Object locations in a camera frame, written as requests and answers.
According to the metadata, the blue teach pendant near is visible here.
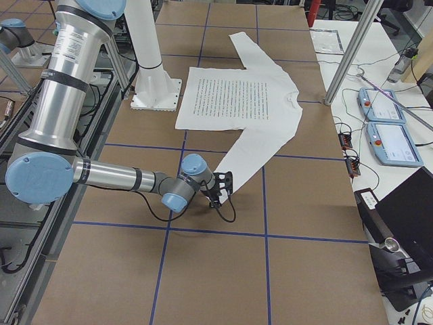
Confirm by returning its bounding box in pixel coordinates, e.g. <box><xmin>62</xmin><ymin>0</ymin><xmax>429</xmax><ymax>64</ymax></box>
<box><xmin>366</xmin><ymin>122</ymin><xmax>424</xmax><ymax>167</ymax></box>

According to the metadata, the brown table mat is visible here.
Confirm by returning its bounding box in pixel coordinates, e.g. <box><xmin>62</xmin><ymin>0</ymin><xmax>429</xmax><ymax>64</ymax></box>
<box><xmin>32</xmin><ymin>3</ymin><xmax>390</xmax><ymax>325</ymax></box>

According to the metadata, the metal reacher grabber tool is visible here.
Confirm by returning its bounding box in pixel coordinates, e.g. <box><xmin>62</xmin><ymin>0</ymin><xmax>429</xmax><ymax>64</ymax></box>
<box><xmin>351</xmin><ymin>66</ymin><xmax>433</xmax><ymax>131</ymax></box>

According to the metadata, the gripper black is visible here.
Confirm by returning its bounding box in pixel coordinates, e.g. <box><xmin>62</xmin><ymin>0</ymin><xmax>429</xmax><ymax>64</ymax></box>
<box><xmin>202</xmin><ymin>184</ymin><xmax>222</xmax><ymax>209</ymax></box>

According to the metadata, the white long-sleeve printed shirt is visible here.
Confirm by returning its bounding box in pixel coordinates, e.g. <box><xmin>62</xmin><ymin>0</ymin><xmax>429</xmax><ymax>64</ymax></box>
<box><xmin>175</xmin><ymin>32</ymin><xmax>302</xmax><ymax>190</ymax></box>

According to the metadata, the blue teach pendant far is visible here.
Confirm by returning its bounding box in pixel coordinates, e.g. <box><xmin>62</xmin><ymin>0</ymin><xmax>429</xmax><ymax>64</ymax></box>
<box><xmin>357</xmin><ymin>87</ymin><xmax>406</xmax><ymax>124</ymax></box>

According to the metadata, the white pillar with base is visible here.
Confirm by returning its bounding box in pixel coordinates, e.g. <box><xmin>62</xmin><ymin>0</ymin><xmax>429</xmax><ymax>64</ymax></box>
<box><xmin>124</xmin><ymin>0</ymin><xmax>182</xmax><ymax>112</ymax></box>

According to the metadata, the orange circuit board far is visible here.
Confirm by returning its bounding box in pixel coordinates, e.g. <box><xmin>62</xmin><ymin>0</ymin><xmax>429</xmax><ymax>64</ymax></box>
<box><xmin>338</xmin><ymin>131</ymin><xmax>353</xmax><ymax>150</ymax></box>

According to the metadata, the black box with label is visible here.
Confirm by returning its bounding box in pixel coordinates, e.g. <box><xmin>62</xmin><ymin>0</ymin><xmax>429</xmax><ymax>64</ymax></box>
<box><xmin>354</xmin><ymin>188</ymin><xmax>409</xmax><ymax>258</ymax></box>

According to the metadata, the blue teach pendant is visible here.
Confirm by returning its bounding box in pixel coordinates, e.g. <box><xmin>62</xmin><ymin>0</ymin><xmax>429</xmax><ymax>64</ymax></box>
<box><xmin>366</xmin><ymin>122</ymin><xmax>424</xmax><ymax>167</ymax></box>
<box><xmin>357</xmin><ymin>87</ymin><xmax>406</xmax><ymax>124</ymax></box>

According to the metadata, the orange circuit board near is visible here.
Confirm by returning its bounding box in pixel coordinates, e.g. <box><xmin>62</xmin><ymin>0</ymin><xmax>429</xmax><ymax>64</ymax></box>
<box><xmin>345</xmin><ymin>157</ymin><xmax>361</xmax><ymax>179</ymax></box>

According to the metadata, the aluminium frame post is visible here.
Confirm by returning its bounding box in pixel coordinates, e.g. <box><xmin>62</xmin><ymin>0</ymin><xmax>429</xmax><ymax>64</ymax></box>
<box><xmin>324</xmin><ymin>0</ymin><xmax>384</xmax><ymax>106</ymax></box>

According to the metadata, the black laptop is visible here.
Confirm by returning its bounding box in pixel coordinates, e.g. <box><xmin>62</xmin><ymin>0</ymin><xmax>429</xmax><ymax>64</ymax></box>
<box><xmin>373</xmin><ymin>165</ymin><xmax>433</xmax><ymax>268</ymax></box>

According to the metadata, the orange circuit board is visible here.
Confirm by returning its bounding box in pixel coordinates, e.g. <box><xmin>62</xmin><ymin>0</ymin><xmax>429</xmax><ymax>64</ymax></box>
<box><xmin>338</xmin><ymin>131</ymin><xmax>353</xmax><ymax>150</ymax></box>
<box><xmin>345</xmin><ymin>157</ymin><xmax>361</xmax><ymax>179</ymax></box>

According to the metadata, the clear plastic bag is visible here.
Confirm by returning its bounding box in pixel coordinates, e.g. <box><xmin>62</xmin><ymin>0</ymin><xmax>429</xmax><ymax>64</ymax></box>
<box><xmin>310</xmin><ymin>28</ymin><xmax>344</xmax><ymax>55</ymax></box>

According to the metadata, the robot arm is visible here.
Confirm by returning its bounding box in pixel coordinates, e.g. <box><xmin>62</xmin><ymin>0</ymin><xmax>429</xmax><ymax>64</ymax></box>
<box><xmin>1</xmin><ymin>18</ymin><xmax>35</xmax><ymax>54</ymax></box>
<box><xmin>5</xmin><ymin>1</ymin><xmax>221</xmax><ymax>213</ymax></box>

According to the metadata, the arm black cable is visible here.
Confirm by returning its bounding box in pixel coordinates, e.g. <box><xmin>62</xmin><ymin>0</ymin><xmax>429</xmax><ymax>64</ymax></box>
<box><xmin>141</xmin><ymin>179</ymin><xmax>237</xmax><ymax>223</ymax></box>

